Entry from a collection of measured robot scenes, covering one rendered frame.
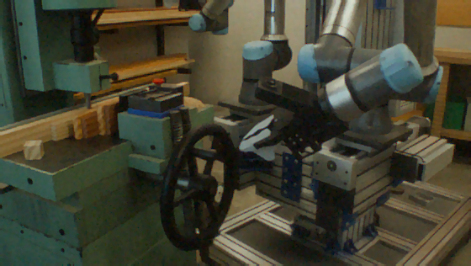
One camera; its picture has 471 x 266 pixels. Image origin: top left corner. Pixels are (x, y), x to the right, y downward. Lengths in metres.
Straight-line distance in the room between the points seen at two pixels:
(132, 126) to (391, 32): 1.11
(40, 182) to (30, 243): 0.25
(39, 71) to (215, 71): 3.89
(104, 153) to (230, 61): 3.91
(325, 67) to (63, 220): 0.62
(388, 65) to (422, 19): 0.49
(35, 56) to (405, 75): 0.85
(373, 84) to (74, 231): 0.66
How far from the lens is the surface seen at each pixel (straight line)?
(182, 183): 0.95
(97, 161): 0.92
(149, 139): 0.95
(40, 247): 1.08
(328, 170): 1.27
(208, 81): 4.98
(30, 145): 0.94
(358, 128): 1.32
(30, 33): 1.12
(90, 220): 0.95
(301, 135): 0.75
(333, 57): 0.81
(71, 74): 1.08
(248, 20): 4.61
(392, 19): 1.72
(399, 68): 0.68
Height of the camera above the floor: 1.21
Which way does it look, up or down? 18 degrees down
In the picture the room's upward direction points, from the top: straight up
